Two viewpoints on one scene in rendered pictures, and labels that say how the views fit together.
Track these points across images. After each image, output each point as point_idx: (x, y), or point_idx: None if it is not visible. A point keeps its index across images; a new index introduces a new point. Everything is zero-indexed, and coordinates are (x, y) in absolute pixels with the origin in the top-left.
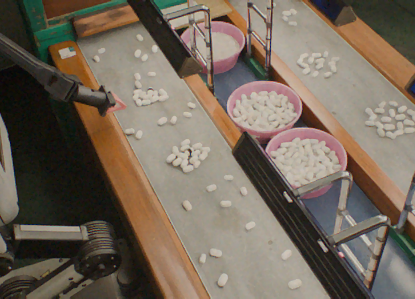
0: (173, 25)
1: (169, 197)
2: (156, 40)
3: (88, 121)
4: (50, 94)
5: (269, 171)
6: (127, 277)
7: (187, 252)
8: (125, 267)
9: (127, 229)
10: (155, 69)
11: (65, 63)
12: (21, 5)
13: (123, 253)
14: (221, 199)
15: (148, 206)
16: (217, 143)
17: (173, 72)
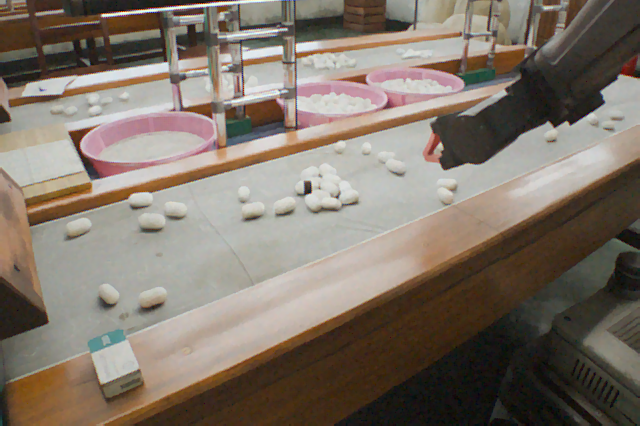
0: (72, 168)
1: (548, 151)
2: None
3: (462, 244)
4: (600, 101)
5: None
6: (639, 258)
7: (611, 135)
8: (601, 303)
9: (603, 224)
10: (219, 196)
11: (180, 362)
12: None
13: (581, 311)
14: None
15: (592, 151)
16: (416, 129)
17: (232, 176)
